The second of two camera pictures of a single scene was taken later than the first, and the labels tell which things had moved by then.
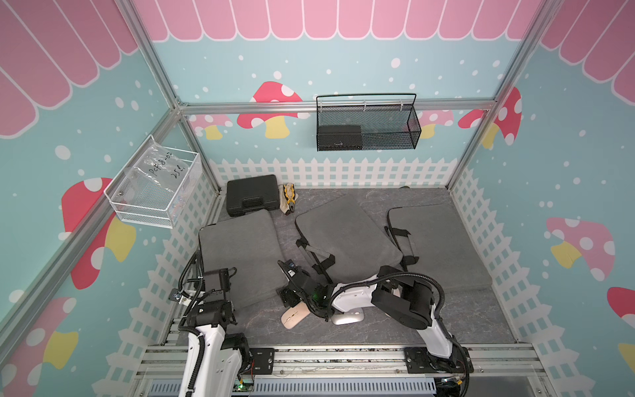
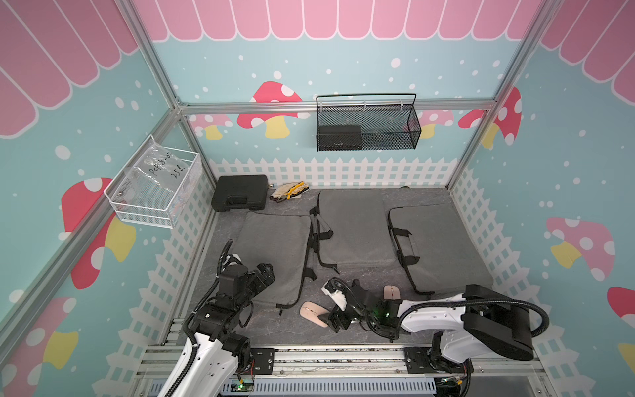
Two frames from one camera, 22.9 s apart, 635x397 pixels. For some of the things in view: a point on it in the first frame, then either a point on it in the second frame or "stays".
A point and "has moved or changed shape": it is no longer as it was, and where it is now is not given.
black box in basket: (340, 137) stays
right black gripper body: (284, 294) to (342, 319)
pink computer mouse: (294, 314) has moved or changed shape
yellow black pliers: (291, 203) to (297, 189)
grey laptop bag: (248, 242) has moved or changed shape
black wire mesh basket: (366, 121) stays
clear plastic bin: (155, 185) stays
